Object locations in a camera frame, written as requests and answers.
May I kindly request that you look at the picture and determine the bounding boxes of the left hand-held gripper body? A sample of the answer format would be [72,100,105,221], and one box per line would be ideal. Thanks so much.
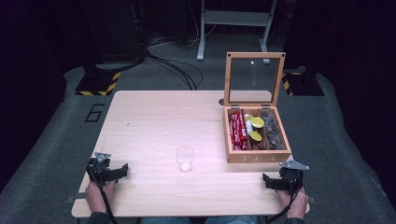
[86,151,121,187]

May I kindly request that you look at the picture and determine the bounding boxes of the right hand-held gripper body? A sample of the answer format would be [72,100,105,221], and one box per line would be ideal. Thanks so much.
[277,160,310,196]

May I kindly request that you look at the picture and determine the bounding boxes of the person's left hand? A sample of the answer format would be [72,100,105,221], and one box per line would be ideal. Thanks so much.
[85,179,117,215]

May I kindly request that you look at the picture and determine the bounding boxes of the person's right hand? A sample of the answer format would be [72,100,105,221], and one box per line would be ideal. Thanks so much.
[276,186,310,220]

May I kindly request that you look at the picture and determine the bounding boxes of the wooden box with glass lid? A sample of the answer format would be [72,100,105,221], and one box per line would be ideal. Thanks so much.
[222,51,293,164]

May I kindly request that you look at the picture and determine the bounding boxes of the dark wrapped snacks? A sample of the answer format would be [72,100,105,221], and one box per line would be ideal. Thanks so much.
[261,110,286,151]

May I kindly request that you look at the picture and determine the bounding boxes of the white packet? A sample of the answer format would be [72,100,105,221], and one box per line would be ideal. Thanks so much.
[244,113,254,135]

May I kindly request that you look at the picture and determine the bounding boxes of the row of red packets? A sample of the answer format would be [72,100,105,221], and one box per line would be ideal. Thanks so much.
[229,109,250,151]

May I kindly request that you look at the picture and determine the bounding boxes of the clear plastic cup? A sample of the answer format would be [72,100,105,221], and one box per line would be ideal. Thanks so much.
[174,146,195,174]

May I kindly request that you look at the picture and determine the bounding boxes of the black yellow striped stand base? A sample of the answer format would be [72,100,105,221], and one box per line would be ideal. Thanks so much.
[75,63,122,97]
[280,66,325,97]

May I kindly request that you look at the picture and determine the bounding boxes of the white metal stand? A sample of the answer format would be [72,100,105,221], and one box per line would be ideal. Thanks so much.
[196,0,278,65]

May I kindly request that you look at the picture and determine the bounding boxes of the grey metal table bracket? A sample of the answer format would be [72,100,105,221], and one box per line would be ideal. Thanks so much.
[65,192,87,203]

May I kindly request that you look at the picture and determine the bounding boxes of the bundle of black floor cables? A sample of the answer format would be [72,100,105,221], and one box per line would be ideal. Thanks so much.
[145,34,204,91]

